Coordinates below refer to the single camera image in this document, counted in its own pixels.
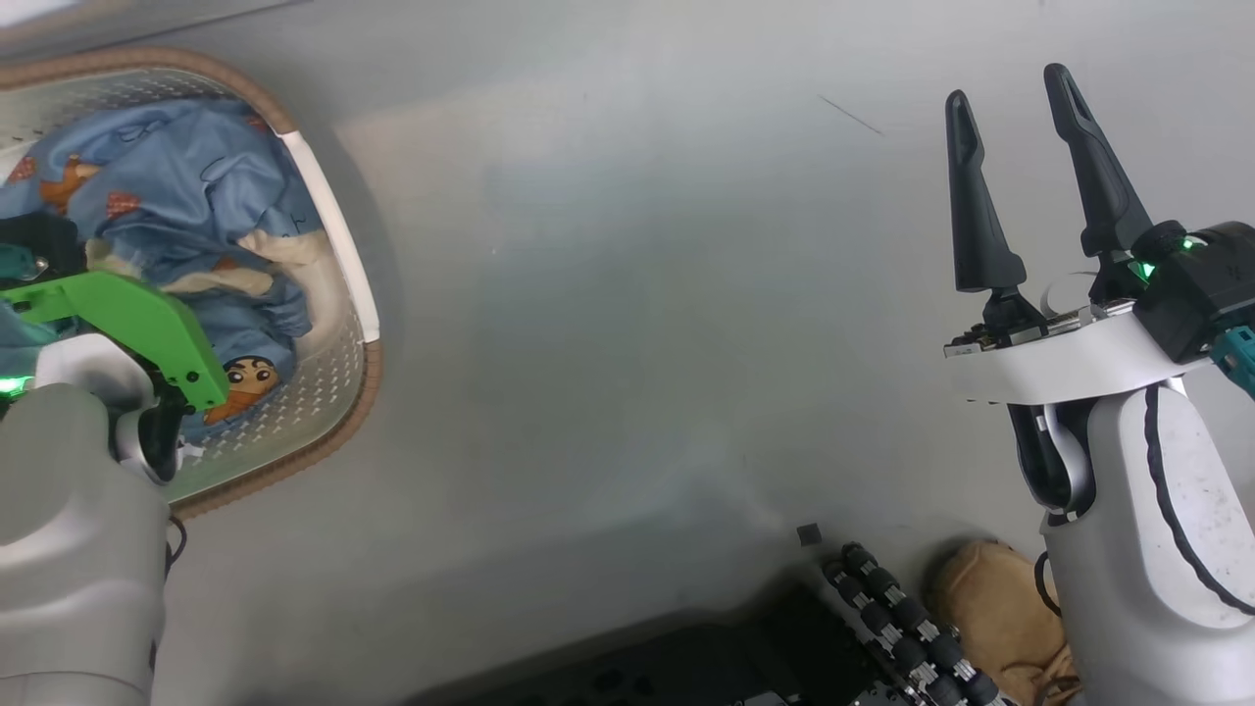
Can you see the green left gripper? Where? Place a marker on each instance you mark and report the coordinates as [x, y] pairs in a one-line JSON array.
[[147, 314]]

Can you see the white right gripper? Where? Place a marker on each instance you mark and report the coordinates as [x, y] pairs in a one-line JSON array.
[[1059, 358]]

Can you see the cream fabric garment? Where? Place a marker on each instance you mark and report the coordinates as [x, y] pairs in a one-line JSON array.
[[284, 250]]

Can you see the blue cartoon print garment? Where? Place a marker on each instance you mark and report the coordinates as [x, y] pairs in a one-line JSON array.
[[186, 167]]

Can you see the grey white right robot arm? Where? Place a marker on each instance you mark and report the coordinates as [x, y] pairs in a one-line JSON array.
[[1128, 588]]

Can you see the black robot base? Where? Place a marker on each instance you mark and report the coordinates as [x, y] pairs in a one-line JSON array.
[[686, 667]]

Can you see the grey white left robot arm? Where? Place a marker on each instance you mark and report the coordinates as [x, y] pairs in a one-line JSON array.
[[69, 549]]

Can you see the cream perforated basket brown rim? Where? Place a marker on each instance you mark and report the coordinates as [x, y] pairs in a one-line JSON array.
[[333, 392]]

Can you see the small black square piece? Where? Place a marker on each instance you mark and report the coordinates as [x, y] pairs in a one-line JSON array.
[[809, 535]]

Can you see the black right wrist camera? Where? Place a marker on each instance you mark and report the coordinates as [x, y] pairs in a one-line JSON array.
[[1201, 294]]

